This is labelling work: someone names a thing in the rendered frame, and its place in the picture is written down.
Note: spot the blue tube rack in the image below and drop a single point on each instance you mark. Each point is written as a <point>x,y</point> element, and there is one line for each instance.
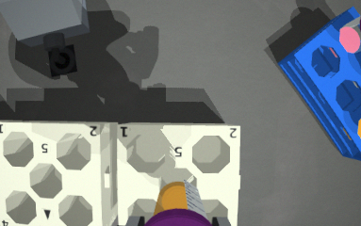
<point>333,90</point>

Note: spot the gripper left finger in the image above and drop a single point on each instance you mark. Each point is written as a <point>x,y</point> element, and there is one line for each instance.
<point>135,221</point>

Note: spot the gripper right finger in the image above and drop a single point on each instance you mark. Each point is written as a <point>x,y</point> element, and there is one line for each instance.
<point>221,221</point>

